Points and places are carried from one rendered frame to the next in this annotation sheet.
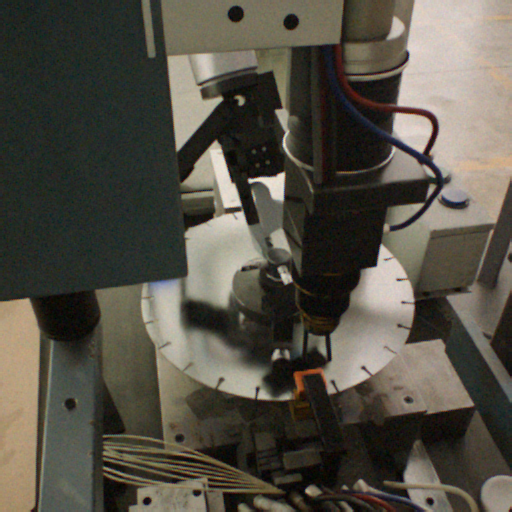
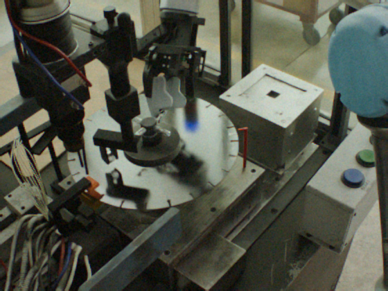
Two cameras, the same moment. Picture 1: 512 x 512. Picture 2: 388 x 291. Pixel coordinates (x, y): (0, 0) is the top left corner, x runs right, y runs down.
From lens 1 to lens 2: 0.68 m
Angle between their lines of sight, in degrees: 39
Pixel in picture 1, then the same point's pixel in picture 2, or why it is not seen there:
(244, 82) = (172, 16)
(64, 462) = not seen: outside the picture
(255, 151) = (165, 57)
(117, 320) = not seen: hidden behind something
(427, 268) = (306, 213)
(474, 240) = (339, 213)
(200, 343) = (89, 141)
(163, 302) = (104, 116)
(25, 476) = (41, 163)
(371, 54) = (23, 12)
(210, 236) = not seen: hidden behind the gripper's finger
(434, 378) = (209, 262)
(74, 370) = (10, 106)
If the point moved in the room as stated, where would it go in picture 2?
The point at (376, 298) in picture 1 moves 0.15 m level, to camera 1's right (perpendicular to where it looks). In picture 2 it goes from (182, 181) to (240, 232)
